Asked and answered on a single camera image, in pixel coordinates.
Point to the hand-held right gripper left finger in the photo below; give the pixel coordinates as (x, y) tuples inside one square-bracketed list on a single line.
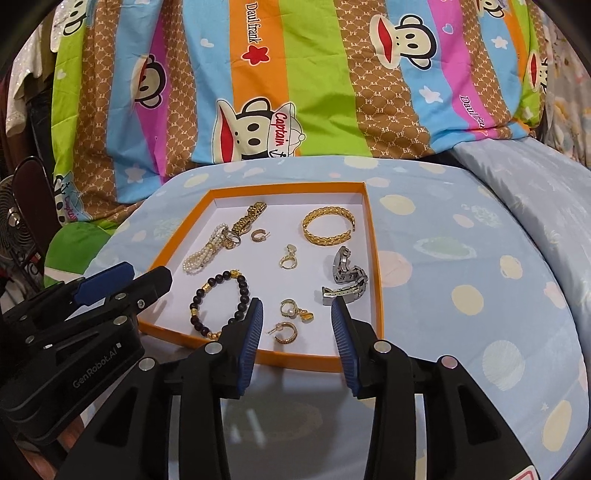
[(251, 334)]

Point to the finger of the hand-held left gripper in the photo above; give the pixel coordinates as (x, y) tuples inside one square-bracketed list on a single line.
[(104, 280), (152, 288)]

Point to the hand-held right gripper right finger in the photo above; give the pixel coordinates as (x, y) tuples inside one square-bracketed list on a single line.
[(341, 332)]

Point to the large gold hoop earring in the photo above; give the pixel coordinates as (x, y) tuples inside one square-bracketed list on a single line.
[(282, 340)]

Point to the gold earring with pendant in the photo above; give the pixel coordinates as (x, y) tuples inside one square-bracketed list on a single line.
[(305, 316)]

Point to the silver wristwatch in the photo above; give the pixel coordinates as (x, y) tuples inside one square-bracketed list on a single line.
[(341, 263)]

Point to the gold heart earring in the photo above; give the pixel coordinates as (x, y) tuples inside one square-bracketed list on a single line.
[(292, 249)]

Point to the small gold hoop earring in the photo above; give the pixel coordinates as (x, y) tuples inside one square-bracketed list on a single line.
[(253, 236)]

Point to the orange white cardboard box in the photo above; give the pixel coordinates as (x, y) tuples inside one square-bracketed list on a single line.
[(286, 221)]

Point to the gold woven bangle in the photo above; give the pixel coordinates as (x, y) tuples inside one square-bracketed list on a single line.
[(323, 240)]

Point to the black electric fan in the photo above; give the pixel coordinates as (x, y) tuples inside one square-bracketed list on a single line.
[(14, 217)]

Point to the light blue dotted sheet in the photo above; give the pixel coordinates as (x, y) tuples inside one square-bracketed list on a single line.
[(438, 277)]

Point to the gold wristwatch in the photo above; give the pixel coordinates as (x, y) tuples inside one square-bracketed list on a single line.
[(249, 217)]

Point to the hanging clothes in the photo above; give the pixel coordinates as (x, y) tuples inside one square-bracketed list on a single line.
[(27, 78)]

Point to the light blue quilt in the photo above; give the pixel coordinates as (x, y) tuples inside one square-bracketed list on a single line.
[(545, 184)]

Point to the colourful monkey printed blanket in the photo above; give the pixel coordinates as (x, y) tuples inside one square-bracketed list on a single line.
[(323, 69)]

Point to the grey floral cloth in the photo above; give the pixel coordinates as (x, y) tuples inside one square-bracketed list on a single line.
[(568, 101)]

